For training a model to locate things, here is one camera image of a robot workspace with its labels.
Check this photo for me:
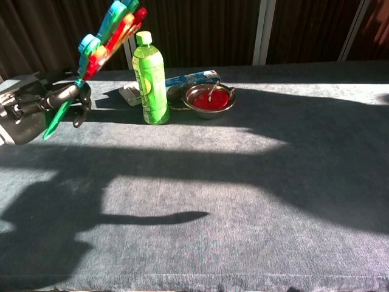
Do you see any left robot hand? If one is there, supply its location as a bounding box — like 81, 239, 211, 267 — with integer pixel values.
0, 70, 92, 145

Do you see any blue hand-shaped clapper toy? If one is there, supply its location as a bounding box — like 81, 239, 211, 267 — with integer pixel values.
42, 0, 148, 141

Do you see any white rectangular plastic box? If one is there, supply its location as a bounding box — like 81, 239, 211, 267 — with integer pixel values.
118, 81, 143, 106

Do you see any green plastic bottle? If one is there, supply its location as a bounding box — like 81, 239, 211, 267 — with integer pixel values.
131, 30, 170, 126

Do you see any blue snack package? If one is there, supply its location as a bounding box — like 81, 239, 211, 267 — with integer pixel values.
165, 69, 221, 89

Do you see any metal bowl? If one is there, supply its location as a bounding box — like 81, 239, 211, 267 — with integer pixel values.
182, 83, 237, 120

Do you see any grey-blue table cloth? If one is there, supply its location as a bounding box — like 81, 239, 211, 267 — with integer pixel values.
0, 60, 389, 291

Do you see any red round disc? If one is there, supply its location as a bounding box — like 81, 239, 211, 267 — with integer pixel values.
191, 88, 231, 110

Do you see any dark brown curtain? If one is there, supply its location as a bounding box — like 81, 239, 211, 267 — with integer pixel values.
0, 0, 389, 80

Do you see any white window frame post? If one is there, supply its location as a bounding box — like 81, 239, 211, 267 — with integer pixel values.
337, 0, 373, 63
252, 0, 277, 66
122, 30, 138, 71

